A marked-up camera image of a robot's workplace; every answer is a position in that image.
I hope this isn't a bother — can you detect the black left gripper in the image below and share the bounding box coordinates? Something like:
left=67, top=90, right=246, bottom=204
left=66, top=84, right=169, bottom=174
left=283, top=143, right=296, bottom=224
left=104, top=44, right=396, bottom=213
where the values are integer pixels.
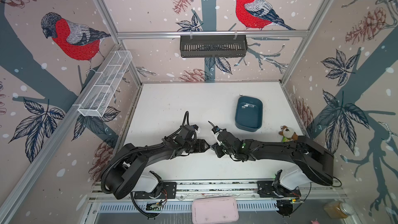
left=183, top=138, right=211, bottom=152

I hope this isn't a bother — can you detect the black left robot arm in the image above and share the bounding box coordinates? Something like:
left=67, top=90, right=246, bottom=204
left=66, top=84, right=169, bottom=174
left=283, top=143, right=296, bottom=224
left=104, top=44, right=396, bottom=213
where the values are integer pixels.
left=100, top=111, right=210, bottom=200

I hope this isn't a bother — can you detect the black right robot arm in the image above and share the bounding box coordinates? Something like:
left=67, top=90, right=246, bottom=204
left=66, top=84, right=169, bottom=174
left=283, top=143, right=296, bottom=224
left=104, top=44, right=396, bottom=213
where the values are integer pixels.
left=211, top=127, right=334, bottom=186

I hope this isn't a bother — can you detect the teal plastic tray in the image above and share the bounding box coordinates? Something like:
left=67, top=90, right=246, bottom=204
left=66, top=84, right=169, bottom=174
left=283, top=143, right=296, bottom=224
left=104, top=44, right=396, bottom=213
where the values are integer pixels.
left=235, top=96, right=263, bottom=132

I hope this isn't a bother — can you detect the brown plush dog toy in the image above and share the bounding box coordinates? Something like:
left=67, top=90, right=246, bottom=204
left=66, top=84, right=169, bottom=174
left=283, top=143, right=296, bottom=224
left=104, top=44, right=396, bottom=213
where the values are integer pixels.
left=278, top=125, right=299, bottom=143

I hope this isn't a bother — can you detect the pink plastic box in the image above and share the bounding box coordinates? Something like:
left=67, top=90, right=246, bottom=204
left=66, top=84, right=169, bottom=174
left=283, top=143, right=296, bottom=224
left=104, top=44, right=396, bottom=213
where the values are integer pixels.
left=192, top=196, right=239, bottom=224

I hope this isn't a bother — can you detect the amber glass jar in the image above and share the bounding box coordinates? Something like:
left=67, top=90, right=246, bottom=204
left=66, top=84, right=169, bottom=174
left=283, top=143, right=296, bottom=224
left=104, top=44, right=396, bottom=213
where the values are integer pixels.
left=323, top=201, right=355, bottom=219

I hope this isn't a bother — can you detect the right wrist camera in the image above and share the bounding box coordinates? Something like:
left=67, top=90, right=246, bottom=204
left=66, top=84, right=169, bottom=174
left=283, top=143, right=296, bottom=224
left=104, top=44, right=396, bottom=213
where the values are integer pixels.
left=211, top=126, right=220, bottom=135

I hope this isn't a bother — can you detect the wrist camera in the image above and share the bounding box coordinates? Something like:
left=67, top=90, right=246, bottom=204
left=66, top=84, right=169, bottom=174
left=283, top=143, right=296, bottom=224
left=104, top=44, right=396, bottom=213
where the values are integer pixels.
left=190, top=124, right=200, bottom=132
left=211, top=126, right=220, bottom=135

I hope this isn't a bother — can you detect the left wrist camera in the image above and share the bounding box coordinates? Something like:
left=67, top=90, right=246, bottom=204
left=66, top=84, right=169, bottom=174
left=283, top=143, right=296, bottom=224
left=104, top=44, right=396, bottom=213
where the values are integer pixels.
left=190, top=124, right=200, bottom=132

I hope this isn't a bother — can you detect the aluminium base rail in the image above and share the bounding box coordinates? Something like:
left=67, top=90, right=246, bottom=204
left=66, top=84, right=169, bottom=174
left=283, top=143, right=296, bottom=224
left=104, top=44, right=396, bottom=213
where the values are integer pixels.
left=89, top=179, right=347, bottom=214

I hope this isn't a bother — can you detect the black wire hanging basket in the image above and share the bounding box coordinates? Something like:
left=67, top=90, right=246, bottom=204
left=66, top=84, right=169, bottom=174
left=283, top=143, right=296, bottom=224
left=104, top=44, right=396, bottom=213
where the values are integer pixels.
left=180, top=34, right=248, bottom=59

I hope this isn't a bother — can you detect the white mesh wall shelf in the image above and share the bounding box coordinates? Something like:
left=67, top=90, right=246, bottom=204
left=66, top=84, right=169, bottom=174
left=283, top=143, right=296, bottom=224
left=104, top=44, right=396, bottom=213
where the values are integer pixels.
left=78, top=50, right=132, bottom=117

